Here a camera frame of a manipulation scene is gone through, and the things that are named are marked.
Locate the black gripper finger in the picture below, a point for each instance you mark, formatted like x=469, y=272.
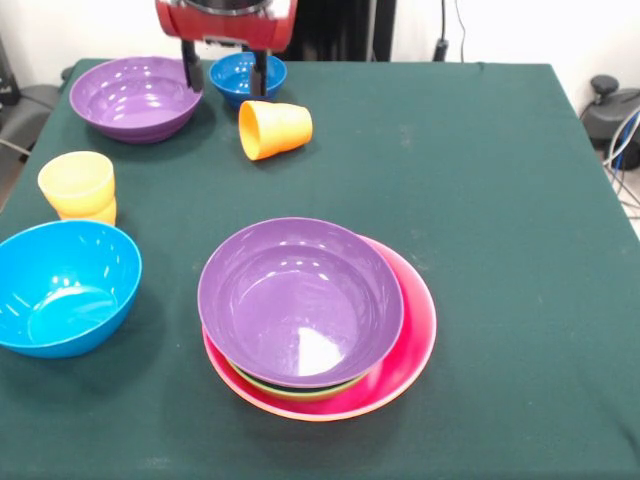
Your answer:
x=260, y=72
x=191, y=67

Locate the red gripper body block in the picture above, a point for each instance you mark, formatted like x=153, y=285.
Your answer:
x=225, y=30

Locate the orange plastic cup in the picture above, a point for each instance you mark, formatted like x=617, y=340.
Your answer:
x=280, y=127

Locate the yellow plastic cup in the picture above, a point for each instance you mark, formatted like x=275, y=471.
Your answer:
x=77, y=187

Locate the purple plastic bowl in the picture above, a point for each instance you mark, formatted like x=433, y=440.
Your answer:
x=135, y=105
x=300, y=300

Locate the light blue plastic bowl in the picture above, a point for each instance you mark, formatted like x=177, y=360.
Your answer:
x=65, y=290

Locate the pink plastic bowl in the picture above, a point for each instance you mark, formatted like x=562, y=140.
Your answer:
x=415, y=325

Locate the green plastic bowl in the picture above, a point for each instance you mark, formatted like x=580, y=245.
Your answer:
x=300, y=395

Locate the orange plastic bowl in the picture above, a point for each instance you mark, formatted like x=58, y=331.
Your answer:
x=315, y=419

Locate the small dark blue bowl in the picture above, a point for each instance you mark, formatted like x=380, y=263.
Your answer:
x=235, y=80

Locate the dark green table cloth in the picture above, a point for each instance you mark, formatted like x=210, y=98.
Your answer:
x=525, y=250

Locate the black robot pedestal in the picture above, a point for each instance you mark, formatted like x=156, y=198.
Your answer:
x=340, y=25

